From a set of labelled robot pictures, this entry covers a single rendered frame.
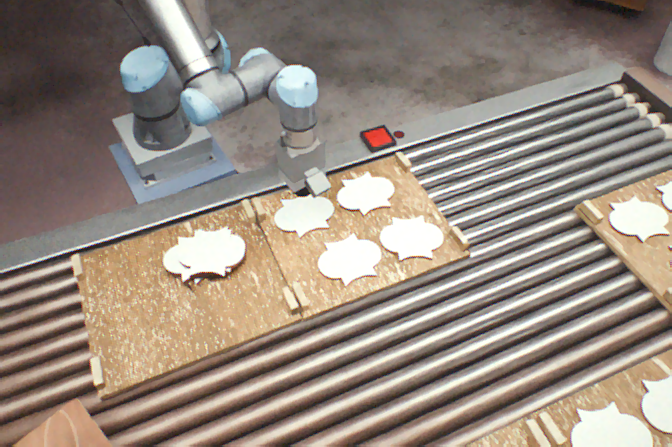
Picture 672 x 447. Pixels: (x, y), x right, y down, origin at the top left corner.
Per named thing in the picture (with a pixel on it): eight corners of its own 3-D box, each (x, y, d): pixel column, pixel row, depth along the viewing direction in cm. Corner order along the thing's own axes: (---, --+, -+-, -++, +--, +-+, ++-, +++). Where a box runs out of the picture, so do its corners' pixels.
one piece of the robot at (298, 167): (303, 160, 112) (306, 215, 124) (340, 141, 116) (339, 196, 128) (269, 127, 118) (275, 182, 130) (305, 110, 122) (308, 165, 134)
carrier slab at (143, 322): (75, 262, 131) (73, 258, 130) (248, 206, 143) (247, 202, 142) (101, 401, 110) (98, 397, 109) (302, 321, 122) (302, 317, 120)
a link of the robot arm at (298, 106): (298, 56, 113) (326, 77, 108) (301, 101, 121) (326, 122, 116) (265, 71, 109) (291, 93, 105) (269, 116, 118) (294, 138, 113)
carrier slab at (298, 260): (250, 206, 143) (249, 201, 142) (398, 159, 154) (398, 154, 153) (303, 322, 122) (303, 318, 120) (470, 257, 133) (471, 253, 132)
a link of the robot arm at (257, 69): (220, 59, 115) (250, 86, 109) (267, 39, 120) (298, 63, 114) (225, 91, 121) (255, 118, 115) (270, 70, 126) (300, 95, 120)
